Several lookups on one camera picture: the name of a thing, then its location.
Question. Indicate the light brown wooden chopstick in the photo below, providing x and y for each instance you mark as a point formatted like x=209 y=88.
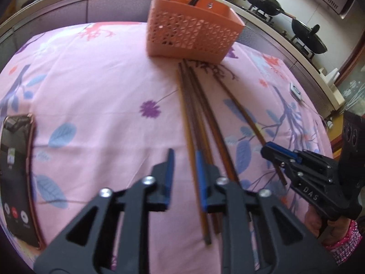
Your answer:
x=185 y=120

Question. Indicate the pink floral tablecloth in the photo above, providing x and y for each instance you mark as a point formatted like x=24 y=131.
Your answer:
x=99 y=105

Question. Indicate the small white device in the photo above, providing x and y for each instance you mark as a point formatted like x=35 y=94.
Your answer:
x=295 y=91

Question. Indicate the person's right forearm patterned sleeve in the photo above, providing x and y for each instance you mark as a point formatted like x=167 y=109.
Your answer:
x=346 y=248

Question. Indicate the pink plastic utensil basket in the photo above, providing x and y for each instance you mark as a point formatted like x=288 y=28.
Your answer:
x=188 y=31

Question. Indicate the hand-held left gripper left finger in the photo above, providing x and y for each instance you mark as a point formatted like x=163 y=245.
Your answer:
x=170 y=174

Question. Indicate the smartphone with pink case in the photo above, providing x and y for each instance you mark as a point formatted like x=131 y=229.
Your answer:
x=15 y=177

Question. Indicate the gas stove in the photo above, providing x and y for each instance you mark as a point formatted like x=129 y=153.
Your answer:
x=285 y=27

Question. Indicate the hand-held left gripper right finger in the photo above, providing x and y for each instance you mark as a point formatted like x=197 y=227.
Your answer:
x=201 y=182

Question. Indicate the dark brown wooden chopstick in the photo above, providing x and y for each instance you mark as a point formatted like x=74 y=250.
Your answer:
x=191 y=102
x=234 y=105
x=211 y=120

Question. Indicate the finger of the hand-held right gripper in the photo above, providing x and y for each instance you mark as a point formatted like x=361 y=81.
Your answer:
x=272 y=155
x=285 y=151

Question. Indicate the person's right hand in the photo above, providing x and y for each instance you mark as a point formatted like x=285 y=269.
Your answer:
x=314 y=219

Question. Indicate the black wok with knob lid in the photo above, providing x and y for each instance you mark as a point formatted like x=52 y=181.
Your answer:
x=309 y=38

